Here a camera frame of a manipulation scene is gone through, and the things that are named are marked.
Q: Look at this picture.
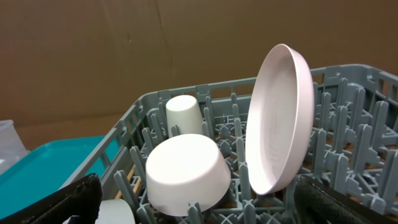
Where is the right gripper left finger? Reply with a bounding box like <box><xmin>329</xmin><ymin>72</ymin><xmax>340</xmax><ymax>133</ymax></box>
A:
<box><xmin>1</xmin><ymin>173</ymin><xmax>103</xmax><ymax>224</ymax></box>

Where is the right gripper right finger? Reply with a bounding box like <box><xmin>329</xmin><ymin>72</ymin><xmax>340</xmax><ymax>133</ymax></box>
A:
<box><xmin>294</xmin><ymin>175</ymin><xmax>397</xmax><ymax>224</ymax></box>

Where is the white bowl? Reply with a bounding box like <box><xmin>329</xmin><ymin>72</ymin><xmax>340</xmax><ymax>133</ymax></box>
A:
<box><xmin>62</xmin><ymin>198</ymin><xmax>137</xmax><ymax>224</ymax></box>

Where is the wooden chopstick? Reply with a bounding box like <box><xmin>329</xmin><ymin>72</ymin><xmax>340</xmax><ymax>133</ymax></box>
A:
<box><xmin>133</xmin><ymin>177</ymin><xmax>142</xmax><ymax>196</ymax></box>
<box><xmin>114</xmin><ymin>166</ymin><xmax>135</xmax><ymax>199</ymax></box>

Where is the pink plate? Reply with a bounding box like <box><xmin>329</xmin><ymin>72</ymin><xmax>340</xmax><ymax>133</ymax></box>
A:
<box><xmin>245</xmin><ymin>44</ymin><xmax>315</xmax><ymax>195</ymax></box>

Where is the pink small bowl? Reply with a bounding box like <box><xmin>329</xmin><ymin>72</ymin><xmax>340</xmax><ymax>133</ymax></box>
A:
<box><xmin>146</xmin><ymin>134</ymin><xmax>231</xmax><ymax>217</ymax></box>

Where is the cream cup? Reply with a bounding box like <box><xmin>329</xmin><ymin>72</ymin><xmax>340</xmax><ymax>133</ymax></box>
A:
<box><xmin>165</xmin><ymin>95</ymin><xmax>203</xmax><ymax>138</ymax></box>

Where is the teal serving tray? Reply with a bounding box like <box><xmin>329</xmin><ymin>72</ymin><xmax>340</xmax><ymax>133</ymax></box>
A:
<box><xmin>1</xmin><ymin>136</ymin><xmax>104</xmax><ymax>218</ymax></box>

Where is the grey dish rack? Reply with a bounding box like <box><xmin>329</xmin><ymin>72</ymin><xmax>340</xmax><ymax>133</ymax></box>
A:
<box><xmin>68</xmin><ymin>64</ymin><xmax>397</xmax><ymax>223</ymax></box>

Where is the clear plastic bin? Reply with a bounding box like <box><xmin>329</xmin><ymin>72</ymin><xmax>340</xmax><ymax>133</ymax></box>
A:
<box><xmin>0</xmin><ymin>119</ymin><xmax>29</xmax><ymax>173</ymax></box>

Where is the cardboard backdrop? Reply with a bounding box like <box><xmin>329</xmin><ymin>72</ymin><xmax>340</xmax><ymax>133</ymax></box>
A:
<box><xmin>0</xmin><ymin>0</ymin><xmax>398</xmax><ymax>125</ymax></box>

